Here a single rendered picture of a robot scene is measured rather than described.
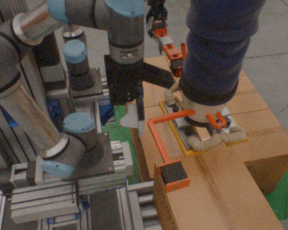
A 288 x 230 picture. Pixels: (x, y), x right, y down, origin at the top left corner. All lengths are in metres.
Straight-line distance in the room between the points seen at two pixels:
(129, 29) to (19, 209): 0.99
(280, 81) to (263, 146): 1.56
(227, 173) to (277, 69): 2.46
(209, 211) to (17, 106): 0.84
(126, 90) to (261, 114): 1.71
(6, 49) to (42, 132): 0.28
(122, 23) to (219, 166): 0.98
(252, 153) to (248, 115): 0.34
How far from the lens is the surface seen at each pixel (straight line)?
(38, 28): 0.87
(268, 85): 3.43
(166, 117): 1.15
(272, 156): 2.06
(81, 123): 1.12
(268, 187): 2.47
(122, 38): 0.58
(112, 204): 2.10
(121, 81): 0.67
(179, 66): 1.40
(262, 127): 2.20
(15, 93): 0.93
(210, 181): 1.35
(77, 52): 1.49
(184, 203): 1.28
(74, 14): 0.60
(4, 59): 0.90
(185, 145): 1.22
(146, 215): 1.69
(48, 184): 1.37
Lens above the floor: 2.10
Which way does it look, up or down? 48 degrees down
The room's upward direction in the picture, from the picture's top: straight up
